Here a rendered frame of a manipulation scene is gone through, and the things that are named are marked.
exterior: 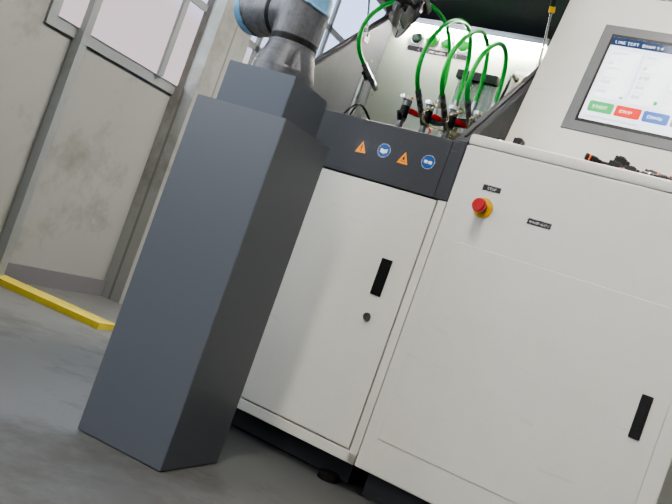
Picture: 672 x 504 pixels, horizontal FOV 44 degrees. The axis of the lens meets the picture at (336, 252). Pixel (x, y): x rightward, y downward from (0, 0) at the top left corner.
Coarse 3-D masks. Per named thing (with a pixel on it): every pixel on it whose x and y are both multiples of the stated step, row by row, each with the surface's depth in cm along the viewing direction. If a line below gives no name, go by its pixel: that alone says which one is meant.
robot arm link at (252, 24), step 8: (240, 0) 202; (248, 0) 200; (256, 0) 198; (264, 0) 196; (240, 8) 201; (248, 8) 199; (256, 8) 197; (240, 16) 202; (248, 16) 200; (256, 16) 198; (240, 24) 204; (248, 24) 201; (256, 24) 199; (264, 24) 197; (248, 32) 205; (256, 32) 202; (264, 32) 200
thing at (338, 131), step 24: (336, 120) 236; (360, 120) 232; (336, 144) 234; (408, 144) 224; (432, 144) 220; (336, 168) 233; (360, 168) 229; (384, 168) 226; (408, 168) 222; (432, 192) 218
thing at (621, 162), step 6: (588, 156) 209; (594, 156) 209; (618, 156) 207; (600, 162) 209; (606, 162) 211; (612, 162) 207; (618, 162) 206; (624, 162) 207; (624, 168) 204; (630, 168) 204; (636, 168) 204; (648, 174) 202; (654, 174) 203; (660, 174) 202
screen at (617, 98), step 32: (608, 32) 237; (640, 32) 233; (608, 64) 233; (640, 64) 229; (576, 96) 232; (608, 96) 229; (640, 96) 225; (576, 128) 228; (608, 128) 225; (640, 128) 221
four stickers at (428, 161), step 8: (360, 144) 231; (368, 144) 229; (384, 144) 227; (360, 152) 230; (384, 152) 227; (400, 152) 224; (408, 152) 223; (400, 160) 224; (408, 160) 223; (424, 160) 220; (432, 160) 219; (424, 168) 220; (432, 168) 219
